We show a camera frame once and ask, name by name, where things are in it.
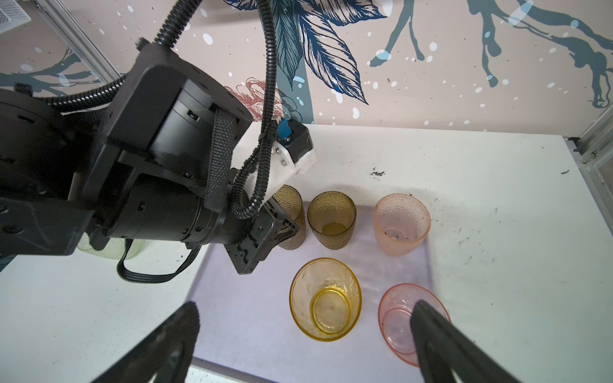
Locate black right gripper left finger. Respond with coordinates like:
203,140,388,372
94,302,201,382

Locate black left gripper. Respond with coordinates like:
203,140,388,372
223,197,299,274

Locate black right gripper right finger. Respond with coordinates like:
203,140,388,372
410,300,518,383

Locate yellow clear glass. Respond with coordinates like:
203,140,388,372
274,185,306,251

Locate brown tall glass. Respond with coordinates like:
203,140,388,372
306,191,357,250

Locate pink smooth glass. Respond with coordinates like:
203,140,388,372
378,283,451,367

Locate amber textured glass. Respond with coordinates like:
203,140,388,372
289,258,362,342

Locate pink textured glass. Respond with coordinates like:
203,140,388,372
373,193,432,257

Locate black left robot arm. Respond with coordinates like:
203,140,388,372
1,43,299,274

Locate lilac plastic tray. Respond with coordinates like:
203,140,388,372
188,206,434,382

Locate light green textured glass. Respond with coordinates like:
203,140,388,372
77,233,145,260

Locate black corrugated cable hose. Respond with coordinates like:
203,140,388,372
40,0,279,220

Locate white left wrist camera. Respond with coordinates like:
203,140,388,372
231,118,318,202

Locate aluminium frame corner post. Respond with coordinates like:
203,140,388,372
567,105,612,230

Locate white wire mesh basket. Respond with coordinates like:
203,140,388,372
0,0,31,34

